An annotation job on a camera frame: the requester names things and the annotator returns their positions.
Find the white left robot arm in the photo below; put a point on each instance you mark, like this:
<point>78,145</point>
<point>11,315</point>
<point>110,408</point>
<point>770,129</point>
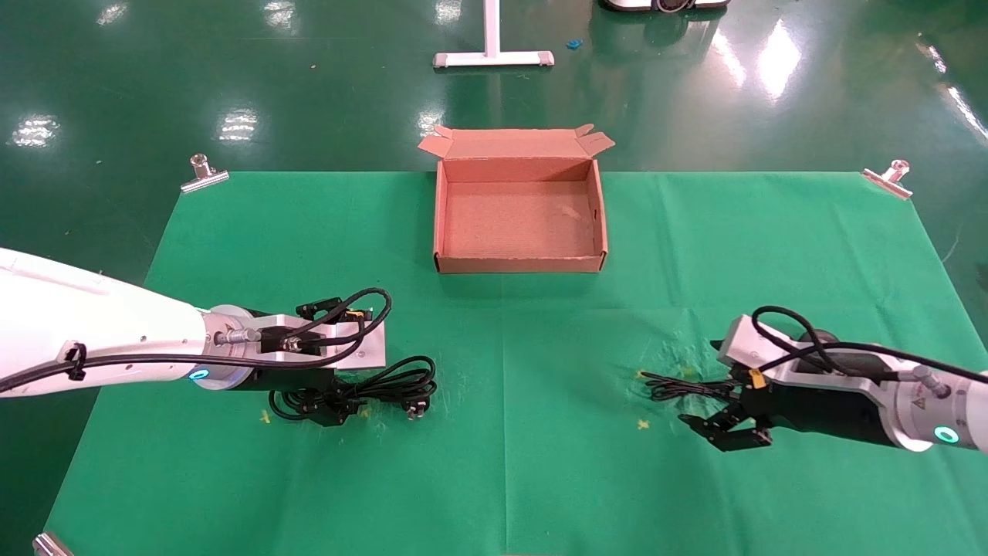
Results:
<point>93,309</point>

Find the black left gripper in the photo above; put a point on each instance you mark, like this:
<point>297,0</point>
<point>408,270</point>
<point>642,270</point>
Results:
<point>293,380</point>

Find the silver metal binder clip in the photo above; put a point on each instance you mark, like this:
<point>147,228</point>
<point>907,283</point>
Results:
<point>50,545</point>
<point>889,182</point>
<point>204,179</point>

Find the open brown cardboard box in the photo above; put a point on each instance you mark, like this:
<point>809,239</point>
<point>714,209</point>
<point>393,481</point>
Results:
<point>517,220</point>

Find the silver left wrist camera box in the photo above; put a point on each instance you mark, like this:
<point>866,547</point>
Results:
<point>363,347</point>

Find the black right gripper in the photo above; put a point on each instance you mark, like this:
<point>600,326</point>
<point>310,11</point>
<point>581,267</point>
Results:
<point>826,409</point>

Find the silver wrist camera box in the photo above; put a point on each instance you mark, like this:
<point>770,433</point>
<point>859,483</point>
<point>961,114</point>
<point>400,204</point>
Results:
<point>745,344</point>
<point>363,347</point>

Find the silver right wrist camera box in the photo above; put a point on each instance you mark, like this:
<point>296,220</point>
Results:
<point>745,344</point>

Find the black white robot base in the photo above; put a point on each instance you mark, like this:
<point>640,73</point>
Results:
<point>664,4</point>

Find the white metal stand base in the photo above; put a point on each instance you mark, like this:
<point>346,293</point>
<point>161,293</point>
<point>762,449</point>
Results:
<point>492,57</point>

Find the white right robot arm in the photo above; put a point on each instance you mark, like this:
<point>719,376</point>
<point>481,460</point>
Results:
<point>965,405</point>

